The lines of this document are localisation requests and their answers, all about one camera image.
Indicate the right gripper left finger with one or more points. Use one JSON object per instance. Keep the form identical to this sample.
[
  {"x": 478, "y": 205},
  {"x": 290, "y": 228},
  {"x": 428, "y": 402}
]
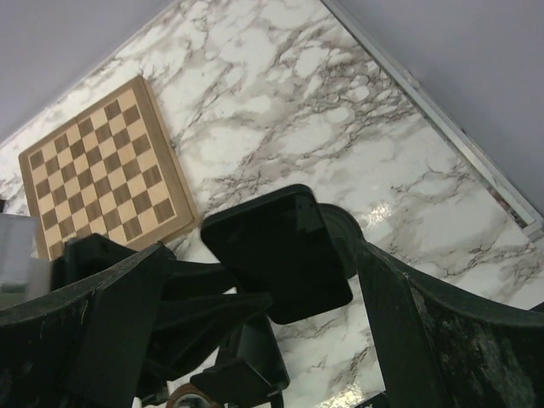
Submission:
[{"x": 84, "y": 344}]

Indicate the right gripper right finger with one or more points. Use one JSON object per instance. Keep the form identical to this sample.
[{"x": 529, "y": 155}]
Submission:
[{"x": 441, "y": 346}]

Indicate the black round-base phone holder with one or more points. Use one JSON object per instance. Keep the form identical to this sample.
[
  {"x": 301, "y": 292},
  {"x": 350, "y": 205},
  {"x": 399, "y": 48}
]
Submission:
[{"x": 249, "y": 370}]

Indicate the wooden chessboard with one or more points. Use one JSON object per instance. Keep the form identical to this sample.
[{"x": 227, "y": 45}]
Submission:
[{"x": 110, "y": 170}]

